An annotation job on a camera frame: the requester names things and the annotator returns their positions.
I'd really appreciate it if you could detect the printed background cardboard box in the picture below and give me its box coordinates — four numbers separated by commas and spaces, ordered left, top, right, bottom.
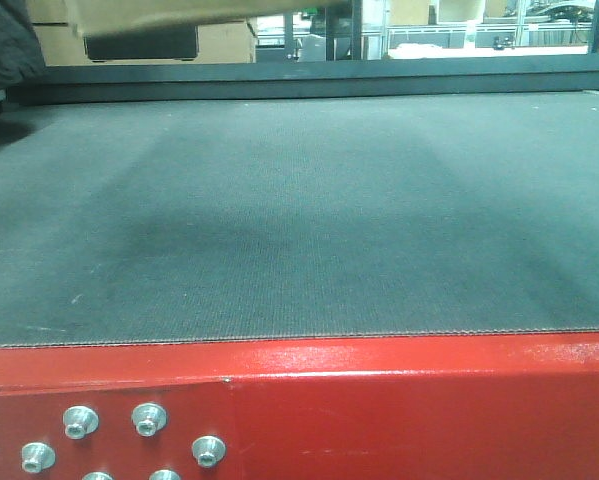
25, 1, 257, 66

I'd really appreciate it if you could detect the black fabric cover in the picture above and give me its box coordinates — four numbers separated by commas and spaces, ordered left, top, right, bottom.
0, 0, 45, 114

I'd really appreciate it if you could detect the red conveyor frame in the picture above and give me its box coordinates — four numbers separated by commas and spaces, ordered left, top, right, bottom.
0, 333, 599, 479

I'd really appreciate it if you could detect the dark conveyor side rail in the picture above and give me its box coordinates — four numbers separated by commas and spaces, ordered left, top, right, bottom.
7, 50, 599, 105

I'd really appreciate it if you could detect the silver bolt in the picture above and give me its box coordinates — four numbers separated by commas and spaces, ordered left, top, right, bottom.
191, 435, 227, 468
149, 469, 181, 480
82, 471, 114, 480
131, 402, 168, 437
21, 442, 56, 474
63, 405, 99, 440

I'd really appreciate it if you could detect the grey conveyor belt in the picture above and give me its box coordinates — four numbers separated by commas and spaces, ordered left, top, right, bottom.
0, 91, 599, 346

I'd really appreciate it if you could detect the brown cardboard carton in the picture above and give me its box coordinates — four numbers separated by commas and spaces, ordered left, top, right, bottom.
65, 0, 332, 37

